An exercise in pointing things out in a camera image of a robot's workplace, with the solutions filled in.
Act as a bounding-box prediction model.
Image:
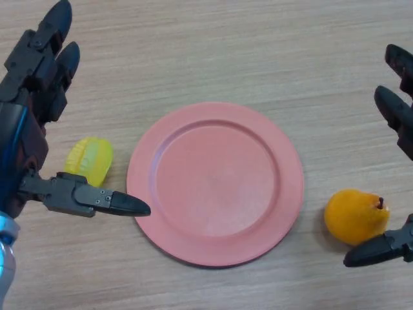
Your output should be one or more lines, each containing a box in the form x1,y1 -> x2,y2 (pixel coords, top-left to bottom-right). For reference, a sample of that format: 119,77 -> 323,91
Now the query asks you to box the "yellow pear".
324,188 -> 392,247

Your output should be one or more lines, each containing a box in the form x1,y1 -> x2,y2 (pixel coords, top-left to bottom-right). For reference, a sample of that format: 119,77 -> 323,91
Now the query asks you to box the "pink round plate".
126,101 -> 305,269

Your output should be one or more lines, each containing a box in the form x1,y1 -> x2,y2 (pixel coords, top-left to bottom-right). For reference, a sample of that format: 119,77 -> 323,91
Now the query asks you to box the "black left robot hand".
0,0 -> 152,219

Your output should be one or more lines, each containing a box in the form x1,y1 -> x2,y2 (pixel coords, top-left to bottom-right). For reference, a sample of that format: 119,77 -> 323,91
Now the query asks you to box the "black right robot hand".
343,43 -> 413,269

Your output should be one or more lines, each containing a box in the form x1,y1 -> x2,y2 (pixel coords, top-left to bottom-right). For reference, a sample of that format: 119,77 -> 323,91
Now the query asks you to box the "yellow-green starfruit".
63,136 -> 114,188

